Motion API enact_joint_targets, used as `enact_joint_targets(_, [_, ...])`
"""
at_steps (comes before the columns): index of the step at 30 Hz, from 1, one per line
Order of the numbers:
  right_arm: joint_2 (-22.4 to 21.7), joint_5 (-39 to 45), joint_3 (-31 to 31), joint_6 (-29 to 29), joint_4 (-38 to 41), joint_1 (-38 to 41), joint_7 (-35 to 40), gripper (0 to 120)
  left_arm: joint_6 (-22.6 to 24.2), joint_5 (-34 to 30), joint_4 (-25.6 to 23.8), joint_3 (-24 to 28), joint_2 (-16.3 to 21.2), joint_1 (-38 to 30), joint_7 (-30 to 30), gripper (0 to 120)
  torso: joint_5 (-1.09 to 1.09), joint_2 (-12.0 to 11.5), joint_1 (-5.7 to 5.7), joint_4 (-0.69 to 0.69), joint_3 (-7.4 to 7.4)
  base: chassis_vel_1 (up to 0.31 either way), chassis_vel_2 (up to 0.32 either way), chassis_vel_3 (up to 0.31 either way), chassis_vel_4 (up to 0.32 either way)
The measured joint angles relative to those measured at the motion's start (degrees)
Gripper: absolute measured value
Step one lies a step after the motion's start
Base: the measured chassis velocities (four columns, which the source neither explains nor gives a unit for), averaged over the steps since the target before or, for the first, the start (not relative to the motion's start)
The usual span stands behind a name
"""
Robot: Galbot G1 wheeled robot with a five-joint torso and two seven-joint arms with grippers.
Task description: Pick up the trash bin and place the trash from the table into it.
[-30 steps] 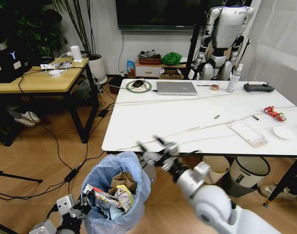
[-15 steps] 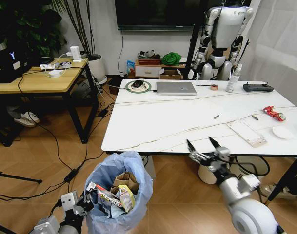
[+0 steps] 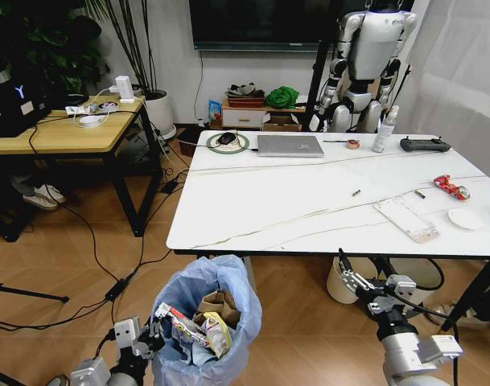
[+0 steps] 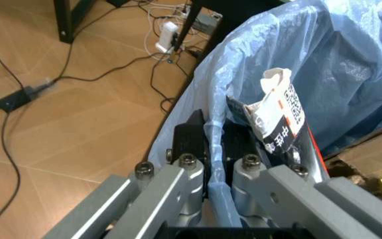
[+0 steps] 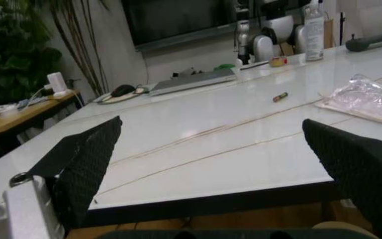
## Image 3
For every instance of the green cloth bundle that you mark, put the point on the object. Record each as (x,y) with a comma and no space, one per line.
(282,97)

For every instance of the white spray bottle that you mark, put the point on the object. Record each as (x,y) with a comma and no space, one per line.
(383,132)

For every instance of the black computer mouse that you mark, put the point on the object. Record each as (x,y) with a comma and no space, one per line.
(227,138)

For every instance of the silver humanoid robot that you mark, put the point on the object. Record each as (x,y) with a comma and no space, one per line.
(365,52)

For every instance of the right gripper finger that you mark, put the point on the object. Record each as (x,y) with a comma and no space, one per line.
(355,279)
(378,309)

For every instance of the small metal screw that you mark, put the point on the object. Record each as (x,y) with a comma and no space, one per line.
(356,192)

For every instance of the crumpled yellow white wrapper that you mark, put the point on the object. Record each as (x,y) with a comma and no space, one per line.
(218,333)

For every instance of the silver laptop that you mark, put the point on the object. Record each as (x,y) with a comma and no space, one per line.
(289,145)

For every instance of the brown paper bag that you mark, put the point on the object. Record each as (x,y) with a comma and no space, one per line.
(220,305)

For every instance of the white power strip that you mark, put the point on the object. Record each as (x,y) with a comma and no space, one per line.
(91,108)

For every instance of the person's white shoe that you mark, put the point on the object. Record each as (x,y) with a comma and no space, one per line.
(43,197)

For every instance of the small tape roll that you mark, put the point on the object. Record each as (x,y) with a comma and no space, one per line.
(353,144)

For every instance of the round green rimmed mouse pad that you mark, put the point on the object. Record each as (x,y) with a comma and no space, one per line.
(240,144)

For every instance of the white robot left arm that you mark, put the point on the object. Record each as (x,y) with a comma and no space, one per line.
(89,372)

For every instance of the trash bin with blue bag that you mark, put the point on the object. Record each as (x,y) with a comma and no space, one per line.
(236,321)

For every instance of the white sheer curtain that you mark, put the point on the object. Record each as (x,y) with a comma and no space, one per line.
(458,60)

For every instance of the white round dish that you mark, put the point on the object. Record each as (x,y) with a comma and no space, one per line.
(90,121)

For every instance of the open cardboard box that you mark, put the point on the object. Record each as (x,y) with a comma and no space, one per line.
(282,122)

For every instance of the brown basket with items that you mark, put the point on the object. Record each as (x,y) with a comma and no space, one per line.
(244,96)

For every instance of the white plant pot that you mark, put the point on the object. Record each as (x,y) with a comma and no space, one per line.
(160,112)

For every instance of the black wall television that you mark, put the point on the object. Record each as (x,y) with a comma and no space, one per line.
(268,24)

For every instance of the red yellow snack wrapper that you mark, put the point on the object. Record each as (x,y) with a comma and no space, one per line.
(184,327)

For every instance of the black metal stand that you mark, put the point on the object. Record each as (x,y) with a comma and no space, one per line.
(319,80)

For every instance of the blue snack bag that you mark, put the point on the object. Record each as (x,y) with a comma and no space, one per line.
(214,109)

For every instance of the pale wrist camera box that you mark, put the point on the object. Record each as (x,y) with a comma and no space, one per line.
(128,330)
(401,286)

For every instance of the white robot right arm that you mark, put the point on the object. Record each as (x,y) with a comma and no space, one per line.
(405,354)

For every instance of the wooden desk black frame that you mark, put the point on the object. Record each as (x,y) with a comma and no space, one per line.
(67,134)

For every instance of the black table leg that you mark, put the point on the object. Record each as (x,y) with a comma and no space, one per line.
(466,293)

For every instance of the black power brick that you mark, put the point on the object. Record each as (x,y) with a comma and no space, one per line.
(116,289)

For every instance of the small wooden white cabinet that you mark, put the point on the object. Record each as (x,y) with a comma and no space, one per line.
(242,117)

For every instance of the white upright charger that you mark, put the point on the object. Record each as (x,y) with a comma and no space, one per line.
(124,88)

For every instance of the black box device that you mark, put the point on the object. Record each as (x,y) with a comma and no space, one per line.
(15,104)

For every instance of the white round lid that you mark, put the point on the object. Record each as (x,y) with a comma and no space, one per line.
(466,219)

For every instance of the black floor adapter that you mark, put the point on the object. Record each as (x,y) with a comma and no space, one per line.
(170,186)

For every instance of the black handheld controller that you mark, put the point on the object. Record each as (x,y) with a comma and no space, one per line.
(425,144)

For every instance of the dark leafy plant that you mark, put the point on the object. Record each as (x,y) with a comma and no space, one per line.
(51,40)

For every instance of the tall thin stalk plant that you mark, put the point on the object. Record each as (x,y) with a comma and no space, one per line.
(138,48)

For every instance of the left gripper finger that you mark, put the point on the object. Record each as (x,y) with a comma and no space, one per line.
(157,326)
(142,347)

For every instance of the black tripod leg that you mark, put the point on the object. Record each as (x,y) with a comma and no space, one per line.
(31,292)

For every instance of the thin dark pen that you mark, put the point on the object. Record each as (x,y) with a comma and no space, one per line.
(334,141)

